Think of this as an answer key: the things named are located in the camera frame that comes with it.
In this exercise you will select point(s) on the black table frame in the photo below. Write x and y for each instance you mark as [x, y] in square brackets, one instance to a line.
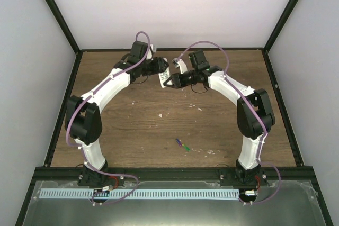
[141, 125]

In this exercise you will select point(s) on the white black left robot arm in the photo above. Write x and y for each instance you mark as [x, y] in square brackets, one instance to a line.
[83, 121]

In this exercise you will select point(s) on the blue purple battery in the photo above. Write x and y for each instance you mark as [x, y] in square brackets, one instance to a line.
[178, 142]

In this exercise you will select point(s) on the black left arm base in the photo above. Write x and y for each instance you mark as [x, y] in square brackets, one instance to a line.
[91, 178]

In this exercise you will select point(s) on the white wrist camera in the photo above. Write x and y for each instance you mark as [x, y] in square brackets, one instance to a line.
[151, 52]
[180, 64]

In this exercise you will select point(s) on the light blue slotted cable duct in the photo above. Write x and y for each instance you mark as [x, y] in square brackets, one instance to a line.
[141, 194]

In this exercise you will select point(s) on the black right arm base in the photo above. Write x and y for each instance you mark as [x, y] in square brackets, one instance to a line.
[235, 176]

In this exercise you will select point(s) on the white remote control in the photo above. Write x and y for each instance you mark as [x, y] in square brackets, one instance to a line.
[163, 77]

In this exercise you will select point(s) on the metal front plate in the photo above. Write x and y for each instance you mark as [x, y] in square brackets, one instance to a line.
[280, 203]

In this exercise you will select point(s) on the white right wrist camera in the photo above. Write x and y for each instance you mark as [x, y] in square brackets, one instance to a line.
[180, 64]

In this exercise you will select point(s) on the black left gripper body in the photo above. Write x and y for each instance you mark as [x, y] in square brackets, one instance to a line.
[148, 70]

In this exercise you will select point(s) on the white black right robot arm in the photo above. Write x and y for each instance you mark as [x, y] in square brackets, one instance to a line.
[255, 116]

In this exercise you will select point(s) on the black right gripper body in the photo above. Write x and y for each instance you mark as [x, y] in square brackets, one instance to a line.
[192, 80]

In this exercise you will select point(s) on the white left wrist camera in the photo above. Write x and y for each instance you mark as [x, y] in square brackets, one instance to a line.
[151, 52]

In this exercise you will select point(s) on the green battery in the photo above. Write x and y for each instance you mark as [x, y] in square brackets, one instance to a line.
[185, 147]

